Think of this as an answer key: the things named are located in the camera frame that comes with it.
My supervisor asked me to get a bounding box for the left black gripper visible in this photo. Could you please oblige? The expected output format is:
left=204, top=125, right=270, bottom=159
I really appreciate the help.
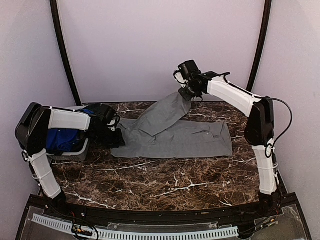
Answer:
left=93, top=125, right=126, bottom=148

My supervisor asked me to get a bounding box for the grey button shirt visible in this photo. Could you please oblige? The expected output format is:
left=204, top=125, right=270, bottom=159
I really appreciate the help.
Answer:
left=111, top=92, right=233, bottom=159

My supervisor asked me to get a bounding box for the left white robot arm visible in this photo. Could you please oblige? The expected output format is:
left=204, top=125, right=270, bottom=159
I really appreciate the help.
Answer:
left=15, top=102, right=125, bottom=218

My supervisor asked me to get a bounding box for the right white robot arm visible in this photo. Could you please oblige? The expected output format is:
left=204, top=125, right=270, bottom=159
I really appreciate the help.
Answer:
left=173, top=60, right=287, bottom=196

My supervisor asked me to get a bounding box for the grey laundry basket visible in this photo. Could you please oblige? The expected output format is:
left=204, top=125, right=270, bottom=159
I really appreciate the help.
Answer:
left=47, top=107, right=89, bottom=161

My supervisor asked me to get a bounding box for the blue printed t-shirt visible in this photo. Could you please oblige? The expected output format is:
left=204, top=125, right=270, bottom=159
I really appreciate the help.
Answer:
left=45, top=108, right=94, bottom=155

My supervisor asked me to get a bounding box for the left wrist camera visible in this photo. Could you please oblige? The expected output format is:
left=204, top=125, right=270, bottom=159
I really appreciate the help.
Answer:
left=107, top=115, right=121, bottom=132

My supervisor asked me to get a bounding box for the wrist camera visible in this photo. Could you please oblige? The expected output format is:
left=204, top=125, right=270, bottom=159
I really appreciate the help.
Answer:
left=107, top=115, right=121, bottom=132
left=173, top=70, right=186, bottom=85

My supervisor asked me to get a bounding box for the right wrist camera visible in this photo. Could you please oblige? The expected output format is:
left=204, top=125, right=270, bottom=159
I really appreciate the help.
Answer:
left=173, top=70, right=186, bottom=85

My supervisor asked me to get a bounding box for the black curved front rail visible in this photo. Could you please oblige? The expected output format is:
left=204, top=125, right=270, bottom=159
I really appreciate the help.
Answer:
left=27, top=192, right=298, bottom=228

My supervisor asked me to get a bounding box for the right black frame post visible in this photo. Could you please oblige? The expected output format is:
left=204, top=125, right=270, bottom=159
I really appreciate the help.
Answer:
left=246, top=0, right=272, bottom=92

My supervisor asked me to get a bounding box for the black frame post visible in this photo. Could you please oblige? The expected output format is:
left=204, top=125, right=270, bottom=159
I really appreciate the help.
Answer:
left=246, top=0, right=272, bottom=92
left=49, top=0, right=82, bottom=106

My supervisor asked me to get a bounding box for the white slotted cable duct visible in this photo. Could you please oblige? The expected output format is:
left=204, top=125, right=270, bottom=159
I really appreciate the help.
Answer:
left=31, top=213, right=239, bottom=240

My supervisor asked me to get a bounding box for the left black frame post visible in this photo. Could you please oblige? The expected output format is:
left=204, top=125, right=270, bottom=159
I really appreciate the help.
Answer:
left=49, top=0, right=82, bottom=106

